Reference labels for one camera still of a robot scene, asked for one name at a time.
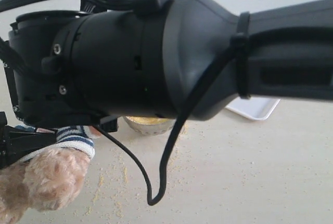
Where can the white rectangular plastic tray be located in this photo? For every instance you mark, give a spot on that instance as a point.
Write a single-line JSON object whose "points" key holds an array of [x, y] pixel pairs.
{"points": [[255, 109]]}

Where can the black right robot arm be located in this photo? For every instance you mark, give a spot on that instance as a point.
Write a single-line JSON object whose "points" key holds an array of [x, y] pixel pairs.
{"points": [[183, 59]]}

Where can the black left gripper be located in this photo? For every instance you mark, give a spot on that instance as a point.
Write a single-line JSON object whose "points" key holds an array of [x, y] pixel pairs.
{"points": [[16, 143]]}

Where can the steel bowl of millet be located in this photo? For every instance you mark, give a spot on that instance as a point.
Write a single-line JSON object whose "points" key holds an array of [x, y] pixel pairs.
{"points": [[149, 126]]}

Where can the tan teddy bear striped sweater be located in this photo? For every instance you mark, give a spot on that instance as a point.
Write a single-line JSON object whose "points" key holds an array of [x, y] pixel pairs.
{"points": [[50, 178]]}

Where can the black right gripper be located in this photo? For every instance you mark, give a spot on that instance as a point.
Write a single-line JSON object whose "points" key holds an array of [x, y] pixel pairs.
{"points": [[107, 65]]}

